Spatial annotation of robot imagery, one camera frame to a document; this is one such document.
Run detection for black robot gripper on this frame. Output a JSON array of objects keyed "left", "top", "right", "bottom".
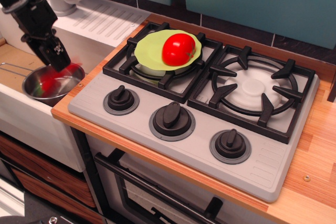
[{"left": 10, "top": 0, "right": 71, "bottom": 72}]

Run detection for red toy chili pepper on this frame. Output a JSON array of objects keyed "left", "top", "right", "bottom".
[{"left": 32, "top": 63, "right": 85, "bottom": 98}]

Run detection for red toy tomato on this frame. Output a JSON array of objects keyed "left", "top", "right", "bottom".
[{"left": 162, "top": 33, "right": 196, "bottom": 67}]

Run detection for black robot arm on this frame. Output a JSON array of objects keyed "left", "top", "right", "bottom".
[{"left": 1, "top": 0, "right": 71, "bottom": 72}]

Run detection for small steel pot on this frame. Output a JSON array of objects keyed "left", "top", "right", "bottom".
[{"left": 1, "top": 62, "right": 85, "bottom": 107}]

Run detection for white toy sink unit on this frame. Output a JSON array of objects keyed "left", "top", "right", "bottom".
[{"left": 1, "top": 0, "right": 149, "bottom": 172}]

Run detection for light green plastic plate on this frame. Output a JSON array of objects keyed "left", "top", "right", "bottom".
[{"left": 134, "top": 29, "right": 202, "bottom": 71}]

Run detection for black left stove knob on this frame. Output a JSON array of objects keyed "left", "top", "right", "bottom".
[{"left": 103, "top": 85, "right": 140, "bottom": 116}]

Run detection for black stove knob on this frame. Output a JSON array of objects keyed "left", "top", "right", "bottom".
[
  {"left": 209, "top": 129, "right": 251, "bottom": 165},
  {"left": 149, "top": 101, "right": 196, "bottom": 142},
  {"left": 103, "top": 85, "right": 140, "bottom": 116}
]

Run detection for black left burner grate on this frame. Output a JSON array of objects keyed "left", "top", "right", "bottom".
[{"left": 103, "top": 22, "right": 223, "bottom": 103}]

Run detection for black burner grate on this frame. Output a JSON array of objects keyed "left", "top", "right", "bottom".
[
  {"left": 103, "top": 22, "right": 223, "bottom": 103},
  {"left": 187, "top": 45, "right": 319, "bottom": 144}
]

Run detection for wooden drawer fronts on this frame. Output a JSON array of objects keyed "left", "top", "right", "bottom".
[{"left": 1, "top": 132, "right": 103, "bottom": 223}]

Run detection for black middle stove knob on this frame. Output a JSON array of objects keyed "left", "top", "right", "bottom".
[{"left": 149, "top": 101, "right": 196, "bottom": 142}]

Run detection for toy oven door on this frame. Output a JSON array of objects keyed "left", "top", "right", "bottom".
[{"left": 94, "top": 149, "right": 265, "bottom": 223}]

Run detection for grey toy stove top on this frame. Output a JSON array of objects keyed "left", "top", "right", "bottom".
[{"left": 68, "top": 22, "right": 320, "bottom": 202}]

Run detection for black right stove knob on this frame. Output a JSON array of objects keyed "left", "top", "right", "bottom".
[{"left": 209, "top": 129, "right": 251, "bottom": 165}]

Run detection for black right burner grate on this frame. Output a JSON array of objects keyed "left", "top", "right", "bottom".
[{"left": 187, "top": 45, "right": 319, "bottom": 144}]

